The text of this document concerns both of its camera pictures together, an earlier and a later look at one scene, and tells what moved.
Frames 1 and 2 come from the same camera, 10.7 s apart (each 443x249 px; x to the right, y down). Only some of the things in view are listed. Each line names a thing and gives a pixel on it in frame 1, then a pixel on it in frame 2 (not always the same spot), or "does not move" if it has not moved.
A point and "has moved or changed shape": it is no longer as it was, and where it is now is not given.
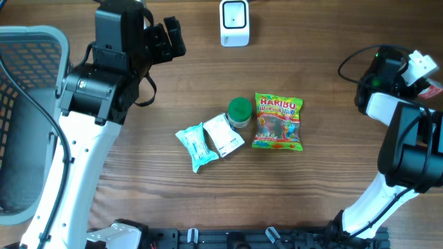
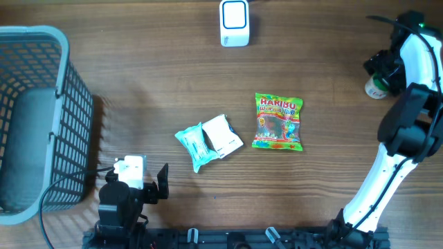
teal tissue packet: x=200 y=153 does not move
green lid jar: x=239 y=112 has moved or changed shape
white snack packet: x=221 y=133 does not move
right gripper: x=410 y=90 does not move
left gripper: x=169 y=49 to x=150 y=189
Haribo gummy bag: x=278 y=121 does not move
